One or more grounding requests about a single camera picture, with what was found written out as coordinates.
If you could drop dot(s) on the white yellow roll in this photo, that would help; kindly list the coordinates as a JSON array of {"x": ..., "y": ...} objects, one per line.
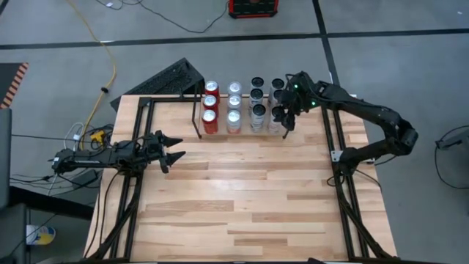
[{"x": 40, "y": 234}]

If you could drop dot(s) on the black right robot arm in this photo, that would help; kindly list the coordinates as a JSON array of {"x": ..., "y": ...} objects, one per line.
[{"x": 366, "y": 110}]

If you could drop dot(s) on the black orange striped mat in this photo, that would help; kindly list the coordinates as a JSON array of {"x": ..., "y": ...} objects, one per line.
[{"x": 11, "y": 78}]

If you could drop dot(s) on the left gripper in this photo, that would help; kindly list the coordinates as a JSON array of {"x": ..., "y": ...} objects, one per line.
[{"x": 155, "y": 148}]

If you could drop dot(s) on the small white plug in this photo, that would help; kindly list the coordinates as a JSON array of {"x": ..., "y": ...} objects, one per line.
[{"x": 109, "y": 4}]

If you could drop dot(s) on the red cola can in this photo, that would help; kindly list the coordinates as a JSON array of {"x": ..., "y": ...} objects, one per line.
[
  {"x": 210, "y": 102},
  {"x": 212, "y": 87},
  {"x": 209, "y": 121}
]

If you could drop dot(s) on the wooden shelf black metal legs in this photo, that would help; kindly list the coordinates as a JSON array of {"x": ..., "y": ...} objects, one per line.
[{"x": 246, "y": 128}]

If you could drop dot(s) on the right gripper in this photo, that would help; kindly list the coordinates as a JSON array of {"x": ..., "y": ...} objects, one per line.
[{"x": 293, "y": 97}]

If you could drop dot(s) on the red black case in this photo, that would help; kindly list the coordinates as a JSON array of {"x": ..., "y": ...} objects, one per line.
[{"x": 253, "y": 9}]

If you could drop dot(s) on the yellow power plug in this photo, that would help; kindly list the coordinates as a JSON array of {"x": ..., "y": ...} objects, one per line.
[{"x": 98, "y": 136}]

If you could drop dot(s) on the black perforated panel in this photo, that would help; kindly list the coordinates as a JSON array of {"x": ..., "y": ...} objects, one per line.
[{"x": 168, "y": 78}]

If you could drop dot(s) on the black power adapter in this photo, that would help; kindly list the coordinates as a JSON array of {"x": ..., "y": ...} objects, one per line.
[{"x": 86, "y": 180}]

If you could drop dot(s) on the white can black lid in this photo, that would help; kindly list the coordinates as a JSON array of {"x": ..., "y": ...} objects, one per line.
[
  {"x": 276, "y": 96},
  {"x": 256, "y": 96},
  {"x": 257, "y": 82}
]

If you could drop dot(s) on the white arctic vibe can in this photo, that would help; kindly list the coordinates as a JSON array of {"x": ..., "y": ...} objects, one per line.
[{"x": 277, "y": 84}]

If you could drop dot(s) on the white peach vibe can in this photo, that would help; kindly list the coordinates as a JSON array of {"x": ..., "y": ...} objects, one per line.
[{"x": 275, "y": 122}]

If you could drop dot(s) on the black aluminium rig frame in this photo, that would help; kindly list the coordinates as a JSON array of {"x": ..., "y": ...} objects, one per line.
[
  {"x": 331, "y": 121},
  {"x": 183, "y": 99}
]

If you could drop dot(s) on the black cabinet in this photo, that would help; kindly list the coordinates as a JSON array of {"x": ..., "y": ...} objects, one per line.
[{"x": 4, "y": 157}]

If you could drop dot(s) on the pink white Spindrift can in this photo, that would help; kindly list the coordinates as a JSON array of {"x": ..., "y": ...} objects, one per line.
[
  {"x": 233, "y": 121},
  {"x": 234, "y": 88},
  {"x": 234, "y": 102}
]

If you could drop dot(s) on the person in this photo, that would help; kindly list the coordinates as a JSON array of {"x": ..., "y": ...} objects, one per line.
[{"x": 316, "y": 262}]

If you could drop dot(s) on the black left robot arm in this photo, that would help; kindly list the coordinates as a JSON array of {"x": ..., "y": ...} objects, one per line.
[{"x": 91, "y": 157}]

